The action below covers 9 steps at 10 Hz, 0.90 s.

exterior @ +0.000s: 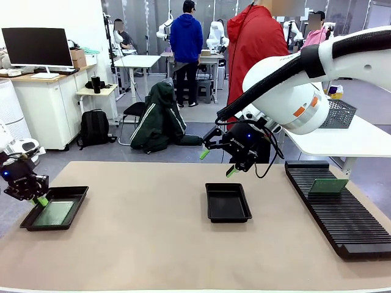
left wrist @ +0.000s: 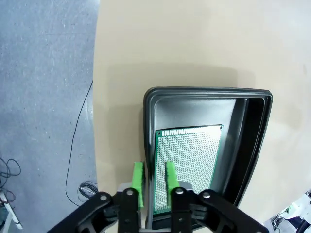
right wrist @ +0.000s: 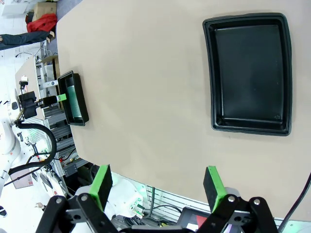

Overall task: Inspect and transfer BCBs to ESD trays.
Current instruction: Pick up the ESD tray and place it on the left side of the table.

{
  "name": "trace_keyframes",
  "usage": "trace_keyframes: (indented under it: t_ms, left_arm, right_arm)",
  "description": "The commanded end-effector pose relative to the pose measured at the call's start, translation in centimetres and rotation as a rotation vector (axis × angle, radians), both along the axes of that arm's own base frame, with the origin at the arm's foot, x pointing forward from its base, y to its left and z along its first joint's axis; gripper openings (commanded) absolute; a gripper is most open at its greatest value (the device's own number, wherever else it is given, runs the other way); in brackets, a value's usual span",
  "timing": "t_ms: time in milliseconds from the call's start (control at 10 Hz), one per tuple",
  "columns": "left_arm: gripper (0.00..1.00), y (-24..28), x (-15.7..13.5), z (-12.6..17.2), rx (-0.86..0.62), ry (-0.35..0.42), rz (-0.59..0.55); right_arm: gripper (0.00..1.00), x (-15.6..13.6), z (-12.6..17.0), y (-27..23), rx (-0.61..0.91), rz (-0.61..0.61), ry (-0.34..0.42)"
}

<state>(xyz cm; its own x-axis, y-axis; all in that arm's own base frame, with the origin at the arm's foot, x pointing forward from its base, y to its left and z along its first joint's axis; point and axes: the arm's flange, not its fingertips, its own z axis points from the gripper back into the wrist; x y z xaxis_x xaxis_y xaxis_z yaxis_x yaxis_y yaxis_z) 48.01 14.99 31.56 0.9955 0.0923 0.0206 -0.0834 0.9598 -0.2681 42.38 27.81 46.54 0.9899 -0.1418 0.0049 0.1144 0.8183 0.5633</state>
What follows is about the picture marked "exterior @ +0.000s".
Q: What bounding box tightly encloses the black keyboard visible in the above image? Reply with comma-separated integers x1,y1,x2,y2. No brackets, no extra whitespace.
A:
33,67,80,76

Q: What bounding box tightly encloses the grey workbench desk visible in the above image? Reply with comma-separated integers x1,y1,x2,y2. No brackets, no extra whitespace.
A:
160,50,227,103

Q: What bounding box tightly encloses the person in blue hoodie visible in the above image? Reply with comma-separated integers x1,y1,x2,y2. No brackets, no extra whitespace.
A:
169,0,204,108

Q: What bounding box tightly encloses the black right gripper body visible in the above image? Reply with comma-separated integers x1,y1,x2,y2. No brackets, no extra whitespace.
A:
221,121,271,172

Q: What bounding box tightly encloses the purple bag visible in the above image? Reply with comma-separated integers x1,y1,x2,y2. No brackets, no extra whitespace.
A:
327,84,345,99

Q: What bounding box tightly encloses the black tumbler cup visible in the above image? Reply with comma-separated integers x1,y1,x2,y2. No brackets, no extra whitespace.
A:
90,72,102,94

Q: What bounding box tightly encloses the dark green striped jacket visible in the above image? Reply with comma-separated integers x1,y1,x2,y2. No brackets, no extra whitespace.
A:
130,78,204,155

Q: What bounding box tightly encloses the black ESD tray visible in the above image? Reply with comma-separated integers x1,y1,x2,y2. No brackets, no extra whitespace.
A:
20,185,90,232
205,182,254,224

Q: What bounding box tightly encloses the grey plastic stool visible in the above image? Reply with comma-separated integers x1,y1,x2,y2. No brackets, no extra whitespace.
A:
196,79,214,104

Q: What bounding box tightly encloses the green circuit board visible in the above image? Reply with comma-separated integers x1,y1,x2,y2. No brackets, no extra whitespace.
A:
308,178,349,196
32,200,76,227

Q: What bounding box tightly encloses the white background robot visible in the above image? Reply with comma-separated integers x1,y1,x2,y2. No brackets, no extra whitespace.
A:
206,20,230,54
105,16,123,57
282,20,305,43

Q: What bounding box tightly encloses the black computer monitor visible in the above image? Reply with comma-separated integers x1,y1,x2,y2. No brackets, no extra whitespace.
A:
1,27,74,79

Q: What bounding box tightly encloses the brown cardboard box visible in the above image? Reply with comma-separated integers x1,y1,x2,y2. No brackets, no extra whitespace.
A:
69,48,87,69

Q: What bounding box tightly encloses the person in pink hoodie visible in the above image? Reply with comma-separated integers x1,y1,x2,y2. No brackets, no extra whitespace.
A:
301,10,327,49

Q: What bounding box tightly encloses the person in red jacket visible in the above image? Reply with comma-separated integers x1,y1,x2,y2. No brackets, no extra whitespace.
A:
226,0,290,165

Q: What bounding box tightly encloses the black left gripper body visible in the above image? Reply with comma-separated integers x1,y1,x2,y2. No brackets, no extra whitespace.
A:
0,159,37,202

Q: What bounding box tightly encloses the white cabinet desk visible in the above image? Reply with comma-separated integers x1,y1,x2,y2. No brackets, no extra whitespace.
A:
9,63,98,151

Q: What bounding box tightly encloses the black metal chair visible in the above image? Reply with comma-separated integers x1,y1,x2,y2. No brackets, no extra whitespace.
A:
117,101,147,147

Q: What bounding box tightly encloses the small wooden side table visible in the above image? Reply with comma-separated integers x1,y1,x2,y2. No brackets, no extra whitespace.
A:
75,84,120,128

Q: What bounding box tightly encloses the black backpack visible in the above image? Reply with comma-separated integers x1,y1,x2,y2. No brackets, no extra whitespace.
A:
76,109,119,151

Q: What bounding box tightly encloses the white standing desk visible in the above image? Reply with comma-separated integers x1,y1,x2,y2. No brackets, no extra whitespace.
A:
113,54,162,103

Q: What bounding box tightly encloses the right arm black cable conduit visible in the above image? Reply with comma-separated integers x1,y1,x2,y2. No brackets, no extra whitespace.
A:
216,29,391,123

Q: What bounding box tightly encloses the grey mesh basket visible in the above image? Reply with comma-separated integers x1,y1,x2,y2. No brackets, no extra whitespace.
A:
319,99,357,129

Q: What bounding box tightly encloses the seated person in black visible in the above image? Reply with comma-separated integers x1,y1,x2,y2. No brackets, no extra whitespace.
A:
113,18,138,51

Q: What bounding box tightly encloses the black slotted board rack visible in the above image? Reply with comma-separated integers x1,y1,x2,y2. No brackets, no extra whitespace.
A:
284,160,391,261

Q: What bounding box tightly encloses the white cylindrical air purifier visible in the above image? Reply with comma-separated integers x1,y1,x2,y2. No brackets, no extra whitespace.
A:
0,78,40,144

